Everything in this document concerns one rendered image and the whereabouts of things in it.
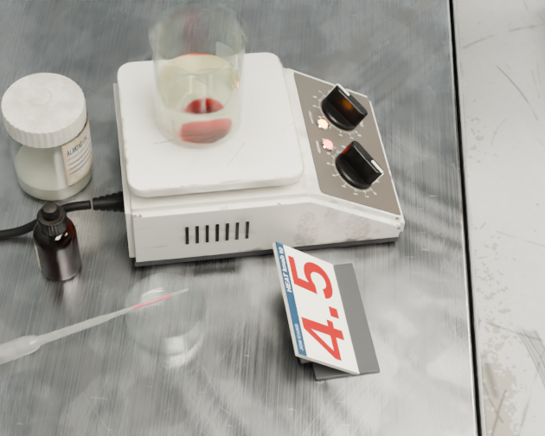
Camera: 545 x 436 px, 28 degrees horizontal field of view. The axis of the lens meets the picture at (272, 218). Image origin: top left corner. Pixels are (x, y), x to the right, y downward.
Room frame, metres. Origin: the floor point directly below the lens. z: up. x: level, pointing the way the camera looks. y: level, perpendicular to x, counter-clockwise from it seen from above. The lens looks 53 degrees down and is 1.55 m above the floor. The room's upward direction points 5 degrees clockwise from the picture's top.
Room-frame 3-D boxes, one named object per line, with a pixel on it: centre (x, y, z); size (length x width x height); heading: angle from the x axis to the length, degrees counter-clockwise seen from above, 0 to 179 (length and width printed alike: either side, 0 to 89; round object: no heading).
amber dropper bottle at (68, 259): (0.43, 0.15, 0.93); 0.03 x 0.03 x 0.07
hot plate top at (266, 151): (0.51, 0.05, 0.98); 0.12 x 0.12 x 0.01; 13
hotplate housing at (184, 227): (0.51, 0.03, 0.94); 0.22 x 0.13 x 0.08; 103
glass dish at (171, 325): (0.39, 0.07, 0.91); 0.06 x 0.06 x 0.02
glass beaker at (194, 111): (0.50, 0.06, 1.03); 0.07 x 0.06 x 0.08; 9
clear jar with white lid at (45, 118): (0.52, 0.17, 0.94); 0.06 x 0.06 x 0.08
